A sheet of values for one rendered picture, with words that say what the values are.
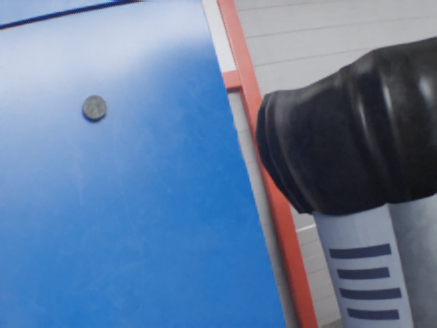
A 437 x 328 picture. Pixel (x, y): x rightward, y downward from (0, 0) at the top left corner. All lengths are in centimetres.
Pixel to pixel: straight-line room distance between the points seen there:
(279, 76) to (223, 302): 145
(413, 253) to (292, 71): 124
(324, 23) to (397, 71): 134
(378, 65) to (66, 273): 48
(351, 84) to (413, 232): 22
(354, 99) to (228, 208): 30
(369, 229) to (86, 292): 46
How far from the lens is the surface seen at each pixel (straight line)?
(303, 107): 84
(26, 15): 56
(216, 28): 188
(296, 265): 186
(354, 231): 87
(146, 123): 55
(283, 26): 202
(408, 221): 82
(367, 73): 79
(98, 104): 53
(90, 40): 56
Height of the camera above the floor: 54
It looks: 3 degrees up
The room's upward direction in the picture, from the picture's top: 15 degrees counter-clockwise
